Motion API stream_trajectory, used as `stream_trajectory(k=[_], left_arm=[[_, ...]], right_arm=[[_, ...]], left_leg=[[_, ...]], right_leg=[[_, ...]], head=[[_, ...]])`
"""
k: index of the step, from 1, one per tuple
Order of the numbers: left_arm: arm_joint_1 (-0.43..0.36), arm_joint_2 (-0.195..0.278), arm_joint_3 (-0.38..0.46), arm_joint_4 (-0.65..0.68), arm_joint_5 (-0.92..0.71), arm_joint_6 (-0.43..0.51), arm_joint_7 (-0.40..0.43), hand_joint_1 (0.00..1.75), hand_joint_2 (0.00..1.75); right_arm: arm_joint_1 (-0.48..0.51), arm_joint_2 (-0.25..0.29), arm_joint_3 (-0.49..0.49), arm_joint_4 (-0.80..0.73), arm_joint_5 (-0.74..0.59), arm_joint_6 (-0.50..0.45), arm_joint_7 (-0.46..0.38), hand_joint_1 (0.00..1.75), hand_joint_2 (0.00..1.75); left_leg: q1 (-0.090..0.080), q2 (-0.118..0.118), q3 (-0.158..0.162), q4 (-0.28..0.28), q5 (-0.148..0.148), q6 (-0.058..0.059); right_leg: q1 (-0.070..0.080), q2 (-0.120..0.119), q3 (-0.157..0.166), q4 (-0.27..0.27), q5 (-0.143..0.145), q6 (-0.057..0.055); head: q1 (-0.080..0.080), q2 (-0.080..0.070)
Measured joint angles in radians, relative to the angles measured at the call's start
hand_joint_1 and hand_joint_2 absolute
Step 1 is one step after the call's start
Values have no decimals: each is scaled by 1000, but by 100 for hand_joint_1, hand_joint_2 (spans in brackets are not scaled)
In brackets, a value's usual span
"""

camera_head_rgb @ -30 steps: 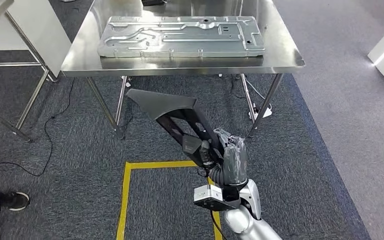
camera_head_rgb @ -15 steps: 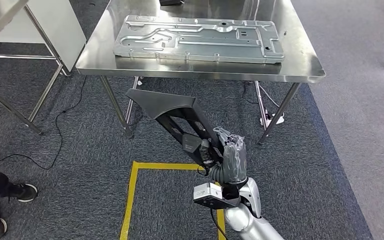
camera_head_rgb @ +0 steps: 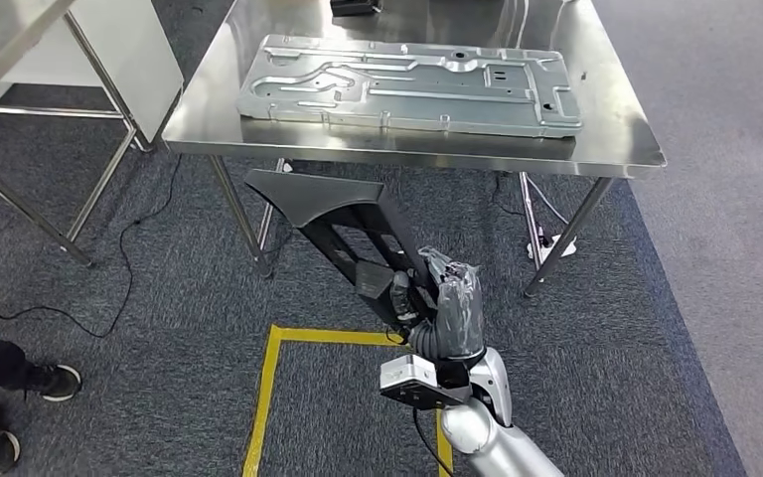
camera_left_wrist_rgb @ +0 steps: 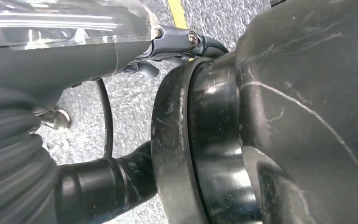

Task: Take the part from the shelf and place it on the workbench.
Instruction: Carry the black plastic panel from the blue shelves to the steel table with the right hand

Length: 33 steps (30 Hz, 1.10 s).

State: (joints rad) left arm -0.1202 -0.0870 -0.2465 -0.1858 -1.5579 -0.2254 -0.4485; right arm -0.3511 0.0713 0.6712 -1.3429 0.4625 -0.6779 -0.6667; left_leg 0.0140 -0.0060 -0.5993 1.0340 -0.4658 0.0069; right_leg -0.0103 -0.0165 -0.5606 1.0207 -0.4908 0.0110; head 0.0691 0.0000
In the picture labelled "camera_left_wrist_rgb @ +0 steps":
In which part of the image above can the black robot leg housing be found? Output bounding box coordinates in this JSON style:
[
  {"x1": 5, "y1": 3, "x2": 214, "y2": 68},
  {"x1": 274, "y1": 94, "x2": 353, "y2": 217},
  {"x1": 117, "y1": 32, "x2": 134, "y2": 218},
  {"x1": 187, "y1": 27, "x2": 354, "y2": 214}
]
[{"x1": 150, "y1": 0, "x2": 358, "y2": 224}]

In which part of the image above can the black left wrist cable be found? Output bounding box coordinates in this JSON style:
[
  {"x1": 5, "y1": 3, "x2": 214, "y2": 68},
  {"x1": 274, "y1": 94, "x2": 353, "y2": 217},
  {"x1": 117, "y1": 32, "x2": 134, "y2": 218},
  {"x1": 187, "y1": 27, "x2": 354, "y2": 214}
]
[{"x1": 95, "y1": 78, "x2": 114, "y2": 159}]

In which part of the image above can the yellow floor tape mark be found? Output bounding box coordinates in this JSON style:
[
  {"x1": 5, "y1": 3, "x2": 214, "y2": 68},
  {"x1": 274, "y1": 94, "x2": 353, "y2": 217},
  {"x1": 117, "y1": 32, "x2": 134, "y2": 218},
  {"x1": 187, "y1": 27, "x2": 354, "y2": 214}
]
[{"x1": 166, "y1": 0, "x2": 188, "y2": 30}]

